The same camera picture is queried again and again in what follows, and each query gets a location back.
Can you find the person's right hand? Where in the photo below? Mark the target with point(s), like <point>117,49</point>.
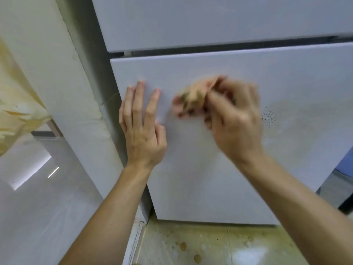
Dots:
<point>237,126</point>

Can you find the person's left thumb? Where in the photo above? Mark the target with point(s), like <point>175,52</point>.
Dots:
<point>161,136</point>

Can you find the pink patterned cleaning cloth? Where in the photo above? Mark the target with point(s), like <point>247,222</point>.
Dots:
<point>193,97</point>

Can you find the person's left middle finger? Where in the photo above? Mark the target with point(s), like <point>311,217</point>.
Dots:
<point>138,102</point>

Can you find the white stained fridge drawer door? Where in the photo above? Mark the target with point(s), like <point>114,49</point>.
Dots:
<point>297,151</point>

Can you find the person's left forearm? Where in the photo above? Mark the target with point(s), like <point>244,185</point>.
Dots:
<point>110,218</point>

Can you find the person's left little finger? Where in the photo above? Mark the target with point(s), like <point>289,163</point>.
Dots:
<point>122,114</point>

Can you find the yellow stained curtain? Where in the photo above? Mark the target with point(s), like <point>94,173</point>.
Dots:
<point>16,113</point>

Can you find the white clean fridge door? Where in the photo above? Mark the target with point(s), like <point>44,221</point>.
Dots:
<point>220,19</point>

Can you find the person's right fingers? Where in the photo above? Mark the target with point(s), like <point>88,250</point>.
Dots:
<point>223,102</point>

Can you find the person's left hand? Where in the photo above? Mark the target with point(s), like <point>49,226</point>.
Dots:
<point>143,140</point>

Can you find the person's right forearm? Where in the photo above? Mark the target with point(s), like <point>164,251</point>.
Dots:
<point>303,215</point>

